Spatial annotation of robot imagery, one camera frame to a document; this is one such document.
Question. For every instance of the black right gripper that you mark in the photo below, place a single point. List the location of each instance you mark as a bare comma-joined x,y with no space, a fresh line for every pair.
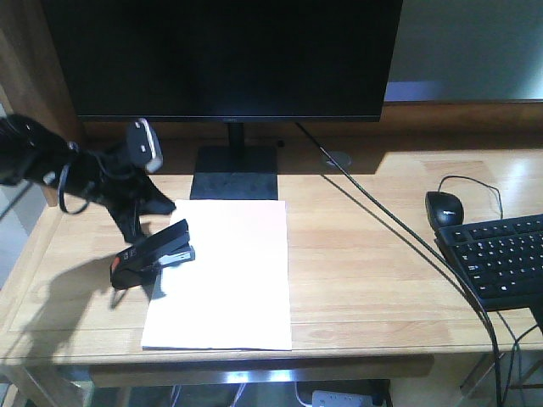
537,313

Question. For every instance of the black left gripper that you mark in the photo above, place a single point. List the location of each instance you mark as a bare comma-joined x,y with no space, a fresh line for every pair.
111,179

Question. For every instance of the white power strip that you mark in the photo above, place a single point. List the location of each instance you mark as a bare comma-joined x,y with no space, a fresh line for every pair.
321,398

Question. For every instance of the black computer monitor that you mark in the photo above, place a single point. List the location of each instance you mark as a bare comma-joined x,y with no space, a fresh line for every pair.
227,61

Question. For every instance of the white paper sheet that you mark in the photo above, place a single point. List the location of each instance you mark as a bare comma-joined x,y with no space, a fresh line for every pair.
235,293

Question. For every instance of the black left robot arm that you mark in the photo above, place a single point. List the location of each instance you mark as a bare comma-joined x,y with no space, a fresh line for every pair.
29,151

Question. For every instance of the black keyboard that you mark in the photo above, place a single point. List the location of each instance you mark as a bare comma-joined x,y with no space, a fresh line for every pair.
501,260

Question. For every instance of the black computer mouse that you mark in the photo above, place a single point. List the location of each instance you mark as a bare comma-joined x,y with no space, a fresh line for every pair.
443,209

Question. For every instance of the black orange stapler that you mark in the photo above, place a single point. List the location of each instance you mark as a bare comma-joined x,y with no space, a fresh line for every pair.
139,264

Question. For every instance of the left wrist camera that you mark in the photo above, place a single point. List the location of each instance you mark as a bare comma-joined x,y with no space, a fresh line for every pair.
143,146

